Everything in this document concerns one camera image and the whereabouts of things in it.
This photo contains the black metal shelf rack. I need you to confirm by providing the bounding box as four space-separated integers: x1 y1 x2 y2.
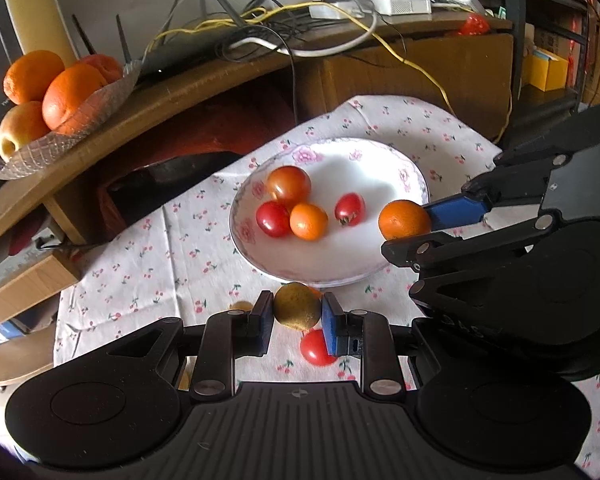
404 0 600 151

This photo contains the yellow cylinder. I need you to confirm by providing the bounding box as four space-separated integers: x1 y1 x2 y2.
5 0 76 67

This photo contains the large red tomato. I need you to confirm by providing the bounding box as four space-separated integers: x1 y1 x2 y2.
266 166 312 208

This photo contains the small red cherry tomato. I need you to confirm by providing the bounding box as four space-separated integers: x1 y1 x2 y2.
334 193 366 226

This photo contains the tan longan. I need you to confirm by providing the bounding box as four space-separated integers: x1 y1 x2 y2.
178 370 190 391
273 282 322 332
230 300 253 312

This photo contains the black wifi router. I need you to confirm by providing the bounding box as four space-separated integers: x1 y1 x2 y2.
69 0 301 82

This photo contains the white power strip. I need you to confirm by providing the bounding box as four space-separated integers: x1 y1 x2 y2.
309 0 432 20

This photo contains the red plastic bag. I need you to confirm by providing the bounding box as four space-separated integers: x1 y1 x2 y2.
450 13 491 37

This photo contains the blue white cardboard box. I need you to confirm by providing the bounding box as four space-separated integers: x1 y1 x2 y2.
0 321 26 344

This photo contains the hidden red cherry tomato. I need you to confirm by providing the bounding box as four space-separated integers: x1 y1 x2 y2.
300 328 337 367

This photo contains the silver set-top box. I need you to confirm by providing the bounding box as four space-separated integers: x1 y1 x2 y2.
0 214 65 285

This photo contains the oval red cherry tomato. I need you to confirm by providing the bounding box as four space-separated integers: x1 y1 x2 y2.
256 200 291 238

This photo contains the yellow box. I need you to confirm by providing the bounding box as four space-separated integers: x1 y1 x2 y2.
521 48 569 92

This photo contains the glass fruit dish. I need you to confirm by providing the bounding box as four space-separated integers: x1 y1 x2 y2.
0 60 143 180

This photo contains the top large orange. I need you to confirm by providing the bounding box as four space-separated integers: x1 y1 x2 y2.
3 50 65 105

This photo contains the white floral porcelain bowl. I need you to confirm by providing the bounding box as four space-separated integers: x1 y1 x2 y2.
230 138 429 288

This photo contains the yellow network cable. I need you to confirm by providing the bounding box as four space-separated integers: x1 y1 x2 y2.
142 0 514 146

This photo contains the thick white cable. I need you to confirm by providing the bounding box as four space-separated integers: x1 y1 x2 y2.
226 8 379 59

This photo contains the wooden tv stand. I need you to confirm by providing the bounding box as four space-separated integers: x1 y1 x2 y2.
0 8 516 386

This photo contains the large orange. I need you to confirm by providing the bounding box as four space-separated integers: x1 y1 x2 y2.
42 63 107 130
3 50 65 105

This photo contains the yellow red apple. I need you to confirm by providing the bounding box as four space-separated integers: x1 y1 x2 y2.
0 101 50 162

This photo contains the front large orange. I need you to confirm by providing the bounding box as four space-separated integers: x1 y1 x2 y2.
42 63 107 130

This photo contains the orange mandarin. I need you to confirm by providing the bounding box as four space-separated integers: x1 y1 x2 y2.
308 286 323 300
289 203 328 242
378 200 431 240

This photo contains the cherry print tablecloth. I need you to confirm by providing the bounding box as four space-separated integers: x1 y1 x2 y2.
54 96 600 479

